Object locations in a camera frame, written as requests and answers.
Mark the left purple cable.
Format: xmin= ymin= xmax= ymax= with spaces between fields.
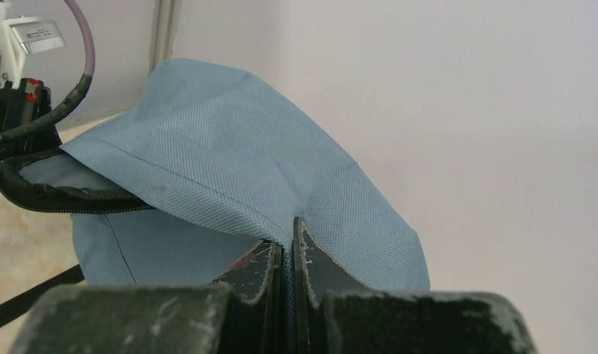
xmin=0 ymin=0 xmax=97 ymax=148

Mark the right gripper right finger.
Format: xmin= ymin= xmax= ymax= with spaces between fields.
xmin=293 ymin=218 xmax=537 ymax=354

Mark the aluminium frame profile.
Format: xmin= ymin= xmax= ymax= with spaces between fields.
xmin=149 ymin=0 xmax=182 ymax=74

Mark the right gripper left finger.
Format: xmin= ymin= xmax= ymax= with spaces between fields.
xmin=10 ymin=241 xmax=283 ymax=353

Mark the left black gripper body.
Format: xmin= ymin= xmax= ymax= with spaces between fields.
xmin=0 ymin=78 xmax=61 ymax=161

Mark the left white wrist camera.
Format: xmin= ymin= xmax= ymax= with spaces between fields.
xmin=0 ymin=17 xmax=66 ymax=89

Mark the blue student backpack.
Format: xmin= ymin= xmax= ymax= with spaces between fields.
xmin=0 ymin=59 xmax=430 ymax=331

